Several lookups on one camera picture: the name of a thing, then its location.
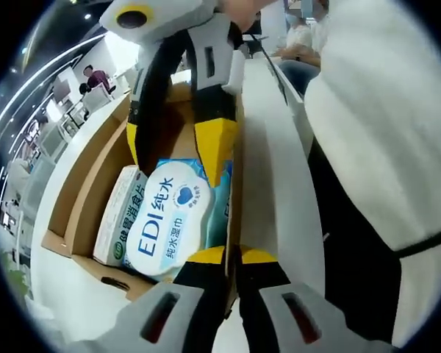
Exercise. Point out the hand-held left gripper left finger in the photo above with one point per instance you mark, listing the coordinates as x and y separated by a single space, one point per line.
187 316

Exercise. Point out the white green medicine box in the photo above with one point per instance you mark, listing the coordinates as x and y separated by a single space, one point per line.
114 220

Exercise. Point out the person's right hand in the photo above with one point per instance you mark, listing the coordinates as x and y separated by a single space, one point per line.
244 13

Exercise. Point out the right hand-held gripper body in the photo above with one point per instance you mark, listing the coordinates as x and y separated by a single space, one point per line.
161 18

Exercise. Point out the brown cardboard shoe box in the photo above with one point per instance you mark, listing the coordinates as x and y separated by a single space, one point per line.
95 165

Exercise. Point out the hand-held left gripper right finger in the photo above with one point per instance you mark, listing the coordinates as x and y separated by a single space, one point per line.
272 316

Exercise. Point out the light blue wet wipes pack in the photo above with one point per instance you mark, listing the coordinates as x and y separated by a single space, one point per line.
169 228

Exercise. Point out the person's black trousers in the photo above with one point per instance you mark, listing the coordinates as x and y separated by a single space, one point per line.
353 239

